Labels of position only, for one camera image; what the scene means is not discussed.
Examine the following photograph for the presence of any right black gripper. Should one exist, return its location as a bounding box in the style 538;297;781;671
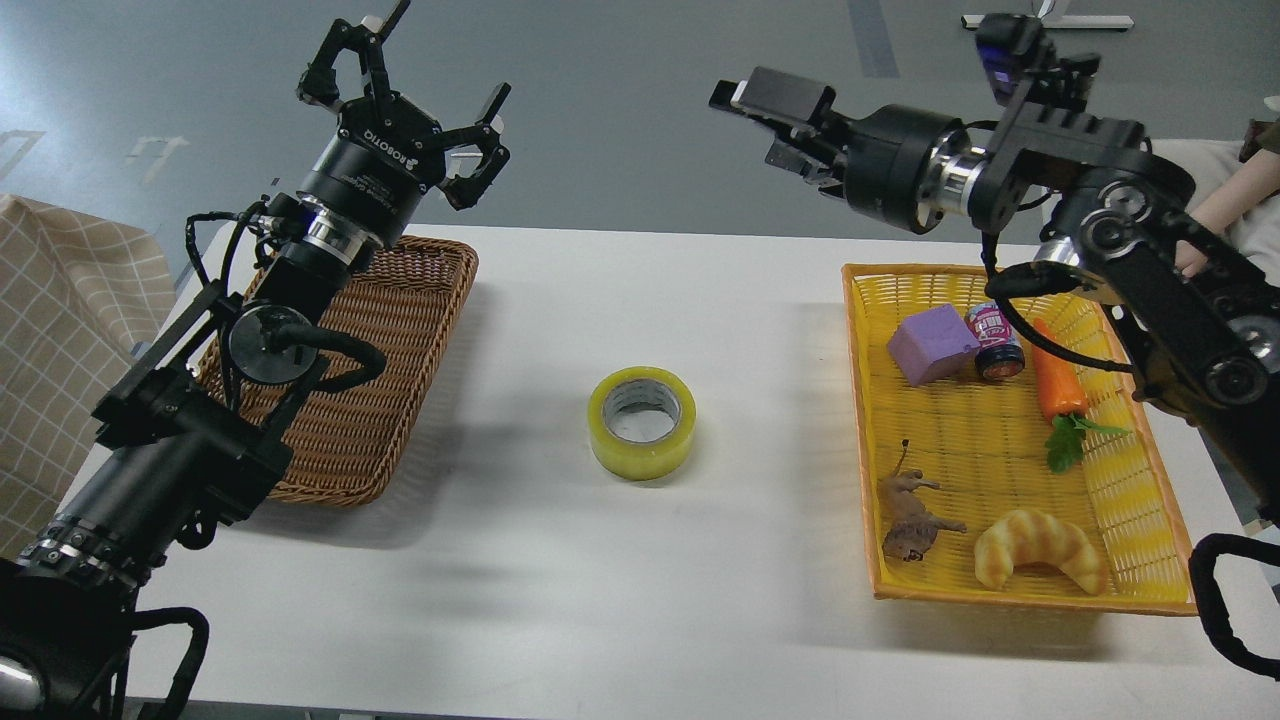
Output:
709;67;964;234

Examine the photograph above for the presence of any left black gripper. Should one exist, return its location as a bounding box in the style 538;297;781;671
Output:
296;0;513;252

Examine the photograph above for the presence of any yellow tape roll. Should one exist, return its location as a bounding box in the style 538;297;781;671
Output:
585;366;698;482

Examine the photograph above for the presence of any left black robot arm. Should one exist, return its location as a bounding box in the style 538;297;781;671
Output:
3;1;509;719

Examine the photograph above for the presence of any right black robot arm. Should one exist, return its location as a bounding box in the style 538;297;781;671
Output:
708;14;1279;521

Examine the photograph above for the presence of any brown wicker basket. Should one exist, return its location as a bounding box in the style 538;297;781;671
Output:
189;237;480;509

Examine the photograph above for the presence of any purple foam block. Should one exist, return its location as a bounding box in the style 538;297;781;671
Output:
887;304;980;387

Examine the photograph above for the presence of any white floor stand base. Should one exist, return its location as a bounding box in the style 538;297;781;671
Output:
961;1;1135;33

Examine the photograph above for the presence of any small pink labelled jar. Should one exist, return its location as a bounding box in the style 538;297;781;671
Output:
965;301;1027;382

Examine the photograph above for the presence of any beige checkered cloth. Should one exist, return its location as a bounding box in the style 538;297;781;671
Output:
1;193;175;560

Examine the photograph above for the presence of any orange toy carrot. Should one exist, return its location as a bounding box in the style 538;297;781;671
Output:
1032;345;1130;474

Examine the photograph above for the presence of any brown toy lion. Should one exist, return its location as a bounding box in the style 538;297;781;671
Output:
878;438;968;562

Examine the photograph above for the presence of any seated person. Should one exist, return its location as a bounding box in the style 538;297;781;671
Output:
1152;119;1279;286

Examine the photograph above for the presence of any toy croissant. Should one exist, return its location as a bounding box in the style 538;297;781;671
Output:
974;509;1108;594

